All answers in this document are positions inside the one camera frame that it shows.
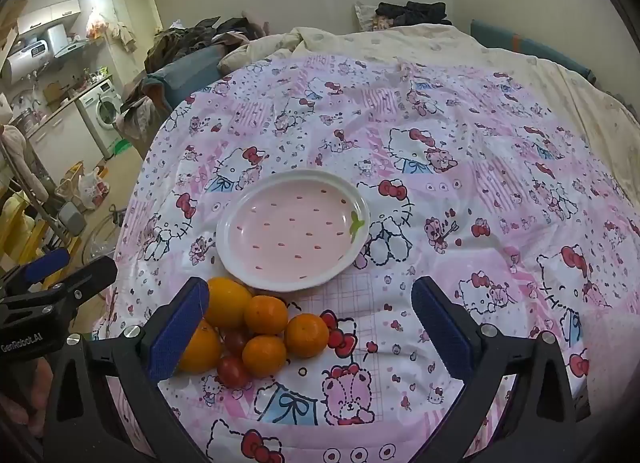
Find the pink cartoon printed blanket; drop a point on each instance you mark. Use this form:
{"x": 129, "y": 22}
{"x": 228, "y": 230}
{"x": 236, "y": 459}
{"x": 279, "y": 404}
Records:
{"x": 400, "y": 118}

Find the grey box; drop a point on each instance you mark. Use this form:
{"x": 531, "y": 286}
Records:
{"x": 71, "y": 219}

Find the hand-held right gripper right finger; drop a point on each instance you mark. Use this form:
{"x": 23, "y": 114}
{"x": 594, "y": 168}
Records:
{"x": 445, "y": 330}

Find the white red plastic bag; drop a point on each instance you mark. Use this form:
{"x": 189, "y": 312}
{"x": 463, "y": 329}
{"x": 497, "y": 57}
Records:
{"x": 92, "y": 190}

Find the white counter cabinet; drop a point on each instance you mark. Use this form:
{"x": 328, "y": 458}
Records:
{"x": 62, "y": 143}

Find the white washing machine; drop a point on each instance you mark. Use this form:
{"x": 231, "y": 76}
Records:
{"x": 102, "y": 113}

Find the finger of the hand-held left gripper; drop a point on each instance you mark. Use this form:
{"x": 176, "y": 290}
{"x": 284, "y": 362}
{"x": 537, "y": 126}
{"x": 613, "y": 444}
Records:
{"x": 95, "y": 275}
{"x": 47, "y": 263}

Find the yellow stool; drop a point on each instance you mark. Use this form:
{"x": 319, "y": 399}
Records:
{"x": 20, "y": 238}

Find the large orange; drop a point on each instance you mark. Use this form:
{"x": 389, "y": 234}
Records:
{"x": 230, "y": 300}
{"x": 202, "y": 350}

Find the white wall cabinet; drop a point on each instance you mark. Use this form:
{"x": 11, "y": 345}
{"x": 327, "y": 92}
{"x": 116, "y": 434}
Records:
{"x": 50, "y": 15}

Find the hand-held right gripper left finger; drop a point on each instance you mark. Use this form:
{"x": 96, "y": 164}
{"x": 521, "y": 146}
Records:
{"x": 175, "y": 330}

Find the small green floor mat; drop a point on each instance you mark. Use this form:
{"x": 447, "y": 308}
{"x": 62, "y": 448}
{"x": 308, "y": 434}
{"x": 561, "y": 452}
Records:
{"x": 120, "y": 149}

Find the printed pillow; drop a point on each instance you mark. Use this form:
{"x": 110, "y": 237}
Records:
{"x": 367, "y": 18}

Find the small tangerine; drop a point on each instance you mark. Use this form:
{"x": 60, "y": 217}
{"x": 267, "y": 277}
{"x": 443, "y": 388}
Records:
{"x": 266, "y": 314}
{"x": 307, "y": 335}
{"x": 264, "y": 356}

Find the white water heater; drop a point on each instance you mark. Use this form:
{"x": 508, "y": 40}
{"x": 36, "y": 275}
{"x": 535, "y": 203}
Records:
{"x": 25, "y": 60}

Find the red cherry tomato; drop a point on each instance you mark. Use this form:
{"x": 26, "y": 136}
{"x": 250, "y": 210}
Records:
{"x": 235, "y": 341}
{"x": 233, "y": 371}

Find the person's left hand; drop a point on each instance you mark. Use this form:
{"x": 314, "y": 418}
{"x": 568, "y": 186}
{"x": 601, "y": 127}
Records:
{"x": 22, "y": 393}

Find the teal cushion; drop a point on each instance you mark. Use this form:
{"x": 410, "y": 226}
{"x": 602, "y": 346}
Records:
{"x": 540, "y": 50}

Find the white plate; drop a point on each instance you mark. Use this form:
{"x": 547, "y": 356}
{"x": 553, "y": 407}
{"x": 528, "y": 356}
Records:
{"x": 290, "y": 228}

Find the dark clothes pile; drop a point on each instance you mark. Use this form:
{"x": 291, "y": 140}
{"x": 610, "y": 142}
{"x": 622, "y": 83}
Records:
{"x": 415, "y": 12}

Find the heap of clothes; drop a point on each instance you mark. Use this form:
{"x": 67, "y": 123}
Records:
{"x": 200, "y": 35}

